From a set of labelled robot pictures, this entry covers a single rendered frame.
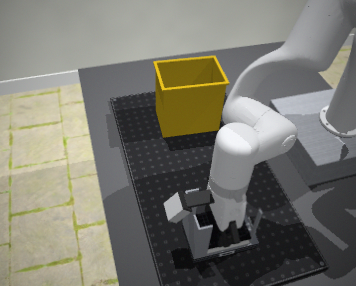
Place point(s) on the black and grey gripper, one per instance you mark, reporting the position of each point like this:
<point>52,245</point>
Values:
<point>221,211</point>

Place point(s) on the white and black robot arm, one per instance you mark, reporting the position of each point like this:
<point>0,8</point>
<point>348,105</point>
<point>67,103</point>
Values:
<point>312,45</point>

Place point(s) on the yellow open-top bin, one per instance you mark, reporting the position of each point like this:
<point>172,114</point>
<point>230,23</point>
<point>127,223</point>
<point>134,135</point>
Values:
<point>189,109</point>

